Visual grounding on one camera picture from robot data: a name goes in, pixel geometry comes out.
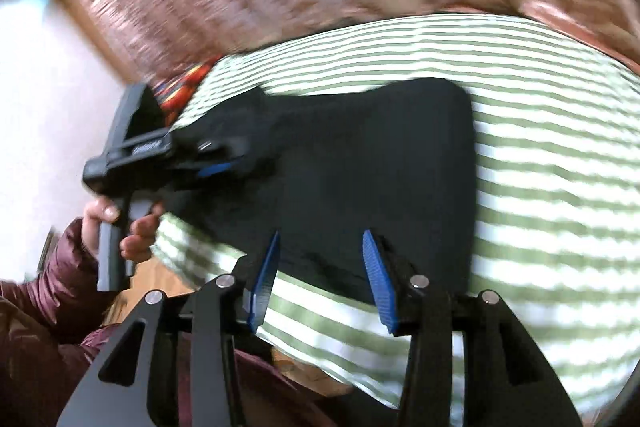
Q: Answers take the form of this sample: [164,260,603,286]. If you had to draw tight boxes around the person's left forearm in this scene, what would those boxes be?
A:
[0,217,118,343]

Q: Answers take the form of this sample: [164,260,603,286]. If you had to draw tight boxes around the multicoloured checked pillow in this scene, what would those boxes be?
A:
[151,57,221,128]

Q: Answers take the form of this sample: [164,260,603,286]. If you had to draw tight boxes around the green checked bed sheet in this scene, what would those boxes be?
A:
[150,14,640,427]

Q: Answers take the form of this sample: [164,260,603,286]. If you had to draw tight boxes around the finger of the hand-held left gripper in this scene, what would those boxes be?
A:
[196,159,243,180]
[197,138,251,160]

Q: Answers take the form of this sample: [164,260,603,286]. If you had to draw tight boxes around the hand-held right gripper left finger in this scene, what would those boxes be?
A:
[56,230,282,427]

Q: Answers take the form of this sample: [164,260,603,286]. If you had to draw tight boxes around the black pants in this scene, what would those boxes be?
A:
[162,77,478,308]

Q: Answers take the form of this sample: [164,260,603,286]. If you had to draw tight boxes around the brown bed frame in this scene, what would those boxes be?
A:
[520,0,640,75]

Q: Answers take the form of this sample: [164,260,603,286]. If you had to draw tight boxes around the person's left hand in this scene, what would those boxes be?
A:
[81,198,164,265]

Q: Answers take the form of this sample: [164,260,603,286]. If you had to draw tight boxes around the person's maroon jacket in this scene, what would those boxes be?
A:
[0,297,351,427]

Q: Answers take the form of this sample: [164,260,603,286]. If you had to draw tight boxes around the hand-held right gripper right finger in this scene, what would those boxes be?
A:
[362,229,583,427]

